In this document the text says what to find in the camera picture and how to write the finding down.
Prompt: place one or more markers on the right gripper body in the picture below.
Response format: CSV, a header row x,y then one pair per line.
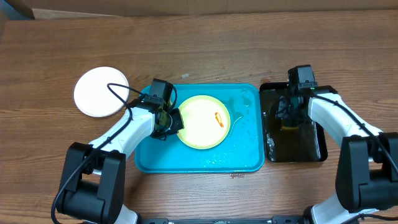
x,y
290,115

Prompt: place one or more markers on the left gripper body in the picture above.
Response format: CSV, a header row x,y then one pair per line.
x,y
175,124

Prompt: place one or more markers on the green yellow sponge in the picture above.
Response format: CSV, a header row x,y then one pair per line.
x,y
285,126

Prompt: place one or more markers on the yellow plate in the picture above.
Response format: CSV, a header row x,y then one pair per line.
x,y
201,129

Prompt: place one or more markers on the white plate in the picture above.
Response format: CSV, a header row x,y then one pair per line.
x,y
92,96

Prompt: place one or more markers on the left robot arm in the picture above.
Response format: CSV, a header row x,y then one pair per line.
x,y
93,178

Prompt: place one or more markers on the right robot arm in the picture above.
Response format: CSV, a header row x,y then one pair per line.
x,y
366,178

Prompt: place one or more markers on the black water tray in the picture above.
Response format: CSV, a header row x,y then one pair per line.
x,y
305,144

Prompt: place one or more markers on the teal plastic tray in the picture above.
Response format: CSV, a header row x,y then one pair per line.
x,y
241,151

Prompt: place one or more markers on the ketchup stain on yellow plate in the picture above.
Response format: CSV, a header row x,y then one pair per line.
x,y
219,120

